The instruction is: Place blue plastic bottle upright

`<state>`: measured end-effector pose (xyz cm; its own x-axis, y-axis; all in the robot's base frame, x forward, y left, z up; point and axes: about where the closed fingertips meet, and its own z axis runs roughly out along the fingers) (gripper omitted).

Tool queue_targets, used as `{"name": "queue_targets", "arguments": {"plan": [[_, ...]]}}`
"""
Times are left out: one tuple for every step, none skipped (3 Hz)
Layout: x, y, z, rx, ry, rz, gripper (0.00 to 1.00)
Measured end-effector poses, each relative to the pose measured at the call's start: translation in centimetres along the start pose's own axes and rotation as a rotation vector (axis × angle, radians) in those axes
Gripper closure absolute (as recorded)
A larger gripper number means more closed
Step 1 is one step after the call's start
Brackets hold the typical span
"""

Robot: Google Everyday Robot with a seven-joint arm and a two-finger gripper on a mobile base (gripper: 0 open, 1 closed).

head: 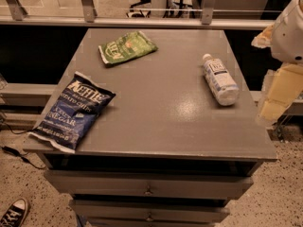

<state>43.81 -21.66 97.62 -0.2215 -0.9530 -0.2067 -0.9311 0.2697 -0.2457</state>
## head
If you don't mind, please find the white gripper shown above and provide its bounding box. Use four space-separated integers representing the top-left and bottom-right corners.
251 0 303 126

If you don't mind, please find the clear plastic water bottle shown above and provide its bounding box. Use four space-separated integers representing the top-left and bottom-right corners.
203 54 240 106

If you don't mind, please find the black office chair base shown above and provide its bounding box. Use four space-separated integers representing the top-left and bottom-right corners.
126 0 193 19

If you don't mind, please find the grey drawer cabinet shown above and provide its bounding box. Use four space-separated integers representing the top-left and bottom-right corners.
25 28 276 227

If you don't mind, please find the green chips bag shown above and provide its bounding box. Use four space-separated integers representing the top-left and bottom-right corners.
98 31 158 66

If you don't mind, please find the metal guard railing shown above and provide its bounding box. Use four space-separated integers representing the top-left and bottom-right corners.
0 0 273 30

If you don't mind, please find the blue Kettle chips bag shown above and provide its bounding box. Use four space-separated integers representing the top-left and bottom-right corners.
30 71 116 153

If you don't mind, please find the black canvas sneaker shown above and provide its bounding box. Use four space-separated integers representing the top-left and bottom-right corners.
0 198 29 227

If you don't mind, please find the black floor cable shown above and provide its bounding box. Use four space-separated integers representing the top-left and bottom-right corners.
0 116 46 170

